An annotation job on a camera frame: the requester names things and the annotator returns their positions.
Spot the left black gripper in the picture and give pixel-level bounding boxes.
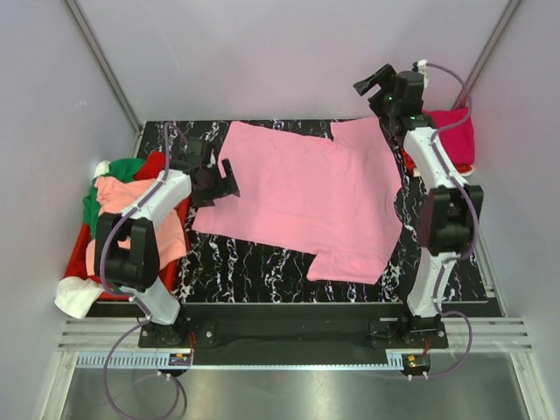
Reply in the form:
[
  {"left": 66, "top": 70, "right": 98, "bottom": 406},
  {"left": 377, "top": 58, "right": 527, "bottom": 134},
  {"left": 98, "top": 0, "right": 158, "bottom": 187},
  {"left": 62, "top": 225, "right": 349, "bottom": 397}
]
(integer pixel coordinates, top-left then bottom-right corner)
[{"left": 194, "top": 159, "right": 239, "bottom": 208}]

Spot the pink t shirt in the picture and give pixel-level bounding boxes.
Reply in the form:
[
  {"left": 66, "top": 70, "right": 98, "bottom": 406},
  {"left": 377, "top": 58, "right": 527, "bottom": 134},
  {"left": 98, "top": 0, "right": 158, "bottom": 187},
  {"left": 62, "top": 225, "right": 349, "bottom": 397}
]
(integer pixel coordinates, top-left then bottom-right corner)
[{"left": 192, "top": 117, "right": 403, "bottom": 284}]

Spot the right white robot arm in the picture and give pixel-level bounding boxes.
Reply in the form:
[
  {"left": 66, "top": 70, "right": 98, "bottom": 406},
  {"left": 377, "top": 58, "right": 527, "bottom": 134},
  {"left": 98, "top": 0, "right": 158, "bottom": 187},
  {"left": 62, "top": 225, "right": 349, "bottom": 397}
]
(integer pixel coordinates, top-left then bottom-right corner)
[{"left": 353, "top": 60, "right": 484, "bottom": 347}]

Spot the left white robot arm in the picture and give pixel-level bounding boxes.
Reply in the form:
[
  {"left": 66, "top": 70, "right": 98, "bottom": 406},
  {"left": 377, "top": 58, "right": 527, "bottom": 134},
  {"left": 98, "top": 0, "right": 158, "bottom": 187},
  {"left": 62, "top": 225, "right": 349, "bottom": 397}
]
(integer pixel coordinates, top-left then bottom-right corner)
[{"left": 94, "top": 139, "right": 240, "bottom": 347}]

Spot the red t shirt in bin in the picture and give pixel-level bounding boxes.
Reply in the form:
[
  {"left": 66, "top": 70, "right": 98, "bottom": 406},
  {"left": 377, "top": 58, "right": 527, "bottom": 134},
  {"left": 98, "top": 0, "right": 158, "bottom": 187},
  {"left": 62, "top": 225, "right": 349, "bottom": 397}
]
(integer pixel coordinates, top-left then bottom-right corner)
[{"left": 133, "top": 150, "right": 166, "bottom": 181}]

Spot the folded magenta t shirt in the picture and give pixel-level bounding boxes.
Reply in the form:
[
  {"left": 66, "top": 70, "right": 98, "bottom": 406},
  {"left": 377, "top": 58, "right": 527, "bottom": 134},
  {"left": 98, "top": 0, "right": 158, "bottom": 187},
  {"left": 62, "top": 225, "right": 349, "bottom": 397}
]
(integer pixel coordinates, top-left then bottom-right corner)
[{"left": 426, "top": 107, "right": 475, "bottom": 173}]

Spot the black marble pattern mat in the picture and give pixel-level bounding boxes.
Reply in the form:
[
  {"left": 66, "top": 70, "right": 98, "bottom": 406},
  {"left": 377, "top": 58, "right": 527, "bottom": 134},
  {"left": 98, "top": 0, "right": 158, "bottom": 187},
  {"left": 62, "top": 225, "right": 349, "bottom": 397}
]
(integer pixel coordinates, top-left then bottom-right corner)
[{"left": 133, "top": 118, "right": 491, "bottom": 304}]

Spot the green t shirt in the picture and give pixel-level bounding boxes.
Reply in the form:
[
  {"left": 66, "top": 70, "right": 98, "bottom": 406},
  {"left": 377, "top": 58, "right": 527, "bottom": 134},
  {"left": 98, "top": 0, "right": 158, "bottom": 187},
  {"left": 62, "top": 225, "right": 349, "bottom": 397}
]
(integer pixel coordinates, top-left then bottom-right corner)
[{"left": 82, "top": 157, "right": 145, "bottom": 234}]

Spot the salmon t shirt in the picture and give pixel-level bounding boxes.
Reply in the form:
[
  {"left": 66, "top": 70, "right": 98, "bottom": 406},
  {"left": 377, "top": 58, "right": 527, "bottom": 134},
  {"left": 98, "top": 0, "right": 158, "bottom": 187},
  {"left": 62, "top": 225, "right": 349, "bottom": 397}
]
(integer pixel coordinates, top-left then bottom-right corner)
[{"left": 86, "top": 177, "right": 187, "bottom": 276}]

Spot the folded red white t shirt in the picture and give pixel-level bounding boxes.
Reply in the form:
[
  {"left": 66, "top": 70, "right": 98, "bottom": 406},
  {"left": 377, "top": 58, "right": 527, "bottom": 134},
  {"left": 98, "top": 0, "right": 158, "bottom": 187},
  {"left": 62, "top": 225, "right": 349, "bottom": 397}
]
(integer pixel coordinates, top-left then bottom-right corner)
[{"left": 402, "top": 148, "right": 474, "bottom": 177}]

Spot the red plastic bin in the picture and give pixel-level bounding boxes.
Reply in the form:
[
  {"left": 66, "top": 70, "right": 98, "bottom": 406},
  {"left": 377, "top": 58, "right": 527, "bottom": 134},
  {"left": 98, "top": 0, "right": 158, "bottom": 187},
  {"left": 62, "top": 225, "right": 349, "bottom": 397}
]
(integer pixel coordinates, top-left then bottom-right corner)
[{"left": 64, "top": 164, "right": 196, "bottom": 303}]

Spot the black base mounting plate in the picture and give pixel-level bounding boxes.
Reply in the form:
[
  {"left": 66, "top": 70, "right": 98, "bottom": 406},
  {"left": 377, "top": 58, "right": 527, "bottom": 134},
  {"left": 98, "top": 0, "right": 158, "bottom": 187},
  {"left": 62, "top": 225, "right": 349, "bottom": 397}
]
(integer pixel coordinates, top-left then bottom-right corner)
[{"left": 138, "top": 317, "right": 449, "bottom": 350}]

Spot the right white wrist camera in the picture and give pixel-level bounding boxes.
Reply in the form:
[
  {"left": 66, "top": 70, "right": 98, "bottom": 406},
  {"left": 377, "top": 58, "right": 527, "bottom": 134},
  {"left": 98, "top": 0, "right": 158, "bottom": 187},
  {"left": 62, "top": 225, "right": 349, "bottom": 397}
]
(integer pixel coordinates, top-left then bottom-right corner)
[{"left": 412, "top": 59, "right": 428, "bottom": 77}]

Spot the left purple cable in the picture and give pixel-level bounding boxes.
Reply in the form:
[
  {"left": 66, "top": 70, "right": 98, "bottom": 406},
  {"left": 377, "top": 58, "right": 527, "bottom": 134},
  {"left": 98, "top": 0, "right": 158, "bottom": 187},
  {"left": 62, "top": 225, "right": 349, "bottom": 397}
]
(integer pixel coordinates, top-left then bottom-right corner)
[{"left": 98, "top": 122, "right": 189, "bottom": 419}]

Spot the white cable duct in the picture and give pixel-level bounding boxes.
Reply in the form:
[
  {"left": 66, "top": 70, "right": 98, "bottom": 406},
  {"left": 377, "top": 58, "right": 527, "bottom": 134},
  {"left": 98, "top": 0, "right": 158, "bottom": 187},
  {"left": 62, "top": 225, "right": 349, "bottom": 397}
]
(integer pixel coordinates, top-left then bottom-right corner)
[{"left": 76, "top": 351, "right": 403, "bottom": 371}]

